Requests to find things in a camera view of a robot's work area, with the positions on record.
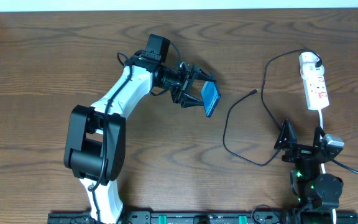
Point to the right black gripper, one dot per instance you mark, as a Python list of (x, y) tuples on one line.
[(302, 151)]

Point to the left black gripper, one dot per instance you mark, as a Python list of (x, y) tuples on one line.
[(184, 84)]

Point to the blue Samsung Galaxy smartphone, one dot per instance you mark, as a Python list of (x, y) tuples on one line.
[(210, 95)]

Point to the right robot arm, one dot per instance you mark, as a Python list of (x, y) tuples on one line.
[(318, 193)]

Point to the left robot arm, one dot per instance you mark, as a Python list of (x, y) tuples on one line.
[(96, 141)]

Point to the white charger plug adapter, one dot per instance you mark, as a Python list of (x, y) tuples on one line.
[(310, 57)]

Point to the white power strip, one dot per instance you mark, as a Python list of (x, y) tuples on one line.
[(314, 85)]

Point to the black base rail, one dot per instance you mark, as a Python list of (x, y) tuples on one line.
[(145, 217)]

